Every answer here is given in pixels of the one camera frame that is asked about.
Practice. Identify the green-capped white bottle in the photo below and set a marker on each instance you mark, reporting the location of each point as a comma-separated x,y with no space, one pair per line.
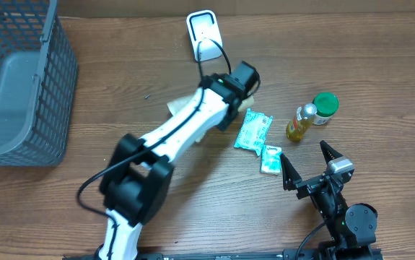
327,104

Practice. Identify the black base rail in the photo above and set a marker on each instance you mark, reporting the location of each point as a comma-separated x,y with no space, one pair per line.
286,254

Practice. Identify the small teal white box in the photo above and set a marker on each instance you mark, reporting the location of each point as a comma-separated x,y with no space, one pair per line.
270,160

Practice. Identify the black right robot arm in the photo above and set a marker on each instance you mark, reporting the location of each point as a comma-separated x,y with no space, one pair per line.
352,228

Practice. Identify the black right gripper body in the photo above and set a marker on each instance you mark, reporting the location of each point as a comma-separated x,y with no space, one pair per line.
309,185

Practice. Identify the dark grey plastic basket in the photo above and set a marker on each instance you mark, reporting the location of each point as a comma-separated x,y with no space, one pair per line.
38,78

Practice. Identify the white barcode scanner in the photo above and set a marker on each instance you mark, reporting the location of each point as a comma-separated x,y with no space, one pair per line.
204,33

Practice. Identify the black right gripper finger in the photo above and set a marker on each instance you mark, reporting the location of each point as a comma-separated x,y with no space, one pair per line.
290,176
329,153

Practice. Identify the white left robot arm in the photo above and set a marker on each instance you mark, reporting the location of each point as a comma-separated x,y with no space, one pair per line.
136,181

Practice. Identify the yellow Vim dish soap bottle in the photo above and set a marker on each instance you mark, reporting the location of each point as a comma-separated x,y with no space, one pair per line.
301,122

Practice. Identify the cream brown bread bag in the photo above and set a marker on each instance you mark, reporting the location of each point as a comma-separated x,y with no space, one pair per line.
178,104

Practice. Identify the light teal snack packet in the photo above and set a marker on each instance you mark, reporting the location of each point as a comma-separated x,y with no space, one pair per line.
253,132

